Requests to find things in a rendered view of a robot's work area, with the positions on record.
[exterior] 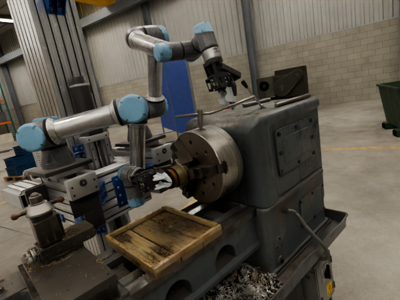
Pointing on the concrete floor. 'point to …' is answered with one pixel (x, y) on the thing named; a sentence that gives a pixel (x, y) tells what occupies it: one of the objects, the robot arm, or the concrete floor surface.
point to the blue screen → (177, 95)
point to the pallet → (18, 163)
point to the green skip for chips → (391, 105)
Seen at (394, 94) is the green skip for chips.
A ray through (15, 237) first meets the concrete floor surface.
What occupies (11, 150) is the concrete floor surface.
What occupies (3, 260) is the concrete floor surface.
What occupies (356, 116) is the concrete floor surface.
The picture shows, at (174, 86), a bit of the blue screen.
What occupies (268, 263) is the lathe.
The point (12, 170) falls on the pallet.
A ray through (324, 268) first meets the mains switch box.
